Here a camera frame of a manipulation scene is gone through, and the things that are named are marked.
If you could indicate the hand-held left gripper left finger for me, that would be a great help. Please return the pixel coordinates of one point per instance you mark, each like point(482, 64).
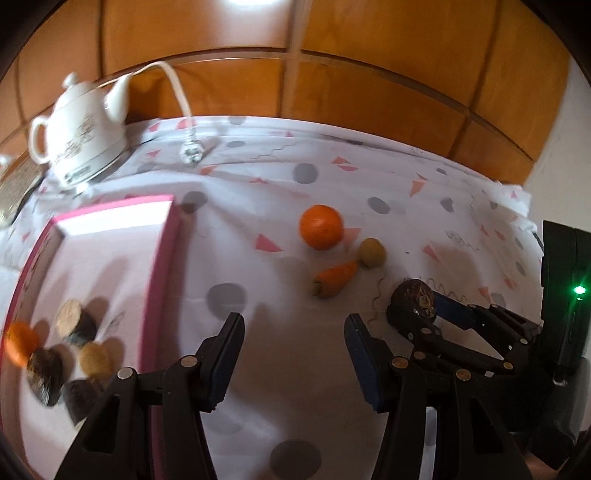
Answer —
point(225, 364)

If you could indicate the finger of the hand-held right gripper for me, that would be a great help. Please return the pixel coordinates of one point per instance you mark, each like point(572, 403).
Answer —
point(480, 318)
point(455, 348)

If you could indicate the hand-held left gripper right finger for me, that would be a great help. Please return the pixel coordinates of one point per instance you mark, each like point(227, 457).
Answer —
point(364, 364)

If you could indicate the large dark round fruit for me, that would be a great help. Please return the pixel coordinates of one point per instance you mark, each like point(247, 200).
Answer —
point(412, 297)

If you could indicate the beige longan ball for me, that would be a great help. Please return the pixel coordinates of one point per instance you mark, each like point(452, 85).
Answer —
point(372, 253)
point(95, 361)

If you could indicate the pink shallow cardboard tray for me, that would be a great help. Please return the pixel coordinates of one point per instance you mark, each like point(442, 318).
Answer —
point(115, 286)

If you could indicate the small eggplant piece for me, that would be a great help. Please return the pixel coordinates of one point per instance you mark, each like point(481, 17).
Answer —
point(81, 399)

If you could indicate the large eggplant piece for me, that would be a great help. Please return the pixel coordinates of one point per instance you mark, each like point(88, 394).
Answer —
point(75, 323)

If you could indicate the small dark round fruit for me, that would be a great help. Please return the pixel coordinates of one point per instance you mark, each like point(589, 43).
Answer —
point(44, 374)

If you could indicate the orange tangerine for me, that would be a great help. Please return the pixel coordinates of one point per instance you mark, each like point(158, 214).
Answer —
point(19, 344)
point(322, 227)

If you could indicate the small carrot piece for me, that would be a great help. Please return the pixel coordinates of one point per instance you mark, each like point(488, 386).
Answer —
point(334, 279)

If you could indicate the white patterned tablecloth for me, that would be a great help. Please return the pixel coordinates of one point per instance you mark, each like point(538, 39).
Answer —
point(286, 295)

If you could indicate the white floral ceramic kettle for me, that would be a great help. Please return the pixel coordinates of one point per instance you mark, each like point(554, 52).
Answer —
point(81, 134)

